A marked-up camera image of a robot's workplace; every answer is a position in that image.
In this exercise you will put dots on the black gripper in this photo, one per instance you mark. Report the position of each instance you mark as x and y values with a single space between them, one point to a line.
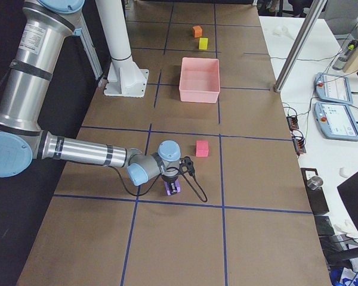
170 179

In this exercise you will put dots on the purple foam block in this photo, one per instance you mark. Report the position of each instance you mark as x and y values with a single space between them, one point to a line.
167 187

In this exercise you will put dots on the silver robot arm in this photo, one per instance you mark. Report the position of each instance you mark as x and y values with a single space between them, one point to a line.
21 138

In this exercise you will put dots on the pink plastic bin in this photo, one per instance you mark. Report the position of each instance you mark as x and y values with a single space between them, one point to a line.
199 80

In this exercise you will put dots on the red foam block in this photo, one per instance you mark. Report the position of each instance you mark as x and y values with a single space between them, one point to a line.
202 148

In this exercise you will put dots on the lower orange connector board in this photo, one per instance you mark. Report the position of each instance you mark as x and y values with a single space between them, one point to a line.
299 144

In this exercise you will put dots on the orange connector board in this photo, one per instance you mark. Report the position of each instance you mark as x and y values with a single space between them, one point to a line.
292 122
299 144

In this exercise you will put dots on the upper orange connector board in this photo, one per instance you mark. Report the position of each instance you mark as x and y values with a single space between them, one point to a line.
292 122

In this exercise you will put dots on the small metal cup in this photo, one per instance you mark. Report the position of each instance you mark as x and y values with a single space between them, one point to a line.
314 183

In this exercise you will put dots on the black box under cup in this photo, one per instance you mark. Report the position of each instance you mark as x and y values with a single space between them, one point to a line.
315 196

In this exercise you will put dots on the yellow foam block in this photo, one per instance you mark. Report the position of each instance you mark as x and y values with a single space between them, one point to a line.
203 44

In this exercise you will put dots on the orange foam block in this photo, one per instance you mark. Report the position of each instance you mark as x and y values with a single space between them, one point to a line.
197 31

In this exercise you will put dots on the lower teach pendant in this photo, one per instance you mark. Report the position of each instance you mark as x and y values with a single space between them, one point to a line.
336 121

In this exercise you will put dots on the teach pendant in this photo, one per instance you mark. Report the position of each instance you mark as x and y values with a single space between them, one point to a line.
333 88
336 121

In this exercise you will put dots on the upper teach pendant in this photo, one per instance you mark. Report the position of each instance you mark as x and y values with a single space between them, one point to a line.
333 88

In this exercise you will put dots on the white pedestal column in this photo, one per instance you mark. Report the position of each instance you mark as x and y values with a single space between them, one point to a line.
125 78

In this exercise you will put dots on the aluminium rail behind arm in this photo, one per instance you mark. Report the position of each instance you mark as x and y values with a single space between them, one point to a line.
83 34

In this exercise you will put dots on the aluminium frame post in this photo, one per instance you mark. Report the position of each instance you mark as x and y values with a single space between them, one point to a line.
305 30

